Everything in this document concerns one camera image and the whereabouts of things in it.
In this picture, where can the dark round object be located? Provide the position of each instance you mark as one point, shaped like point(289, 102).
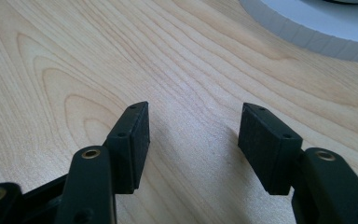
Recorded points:
point(351, 1)

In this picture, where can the white round foam board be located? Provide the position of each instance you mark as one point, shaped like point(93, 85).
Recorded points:
point(323, 21)

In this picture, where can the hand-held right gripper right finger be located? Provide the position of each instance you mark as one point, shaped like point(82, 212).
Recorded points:
point(268, 149)

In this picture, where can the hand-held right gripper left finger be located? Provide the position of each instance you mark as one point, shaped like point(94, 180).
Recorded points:
point(130, 149)

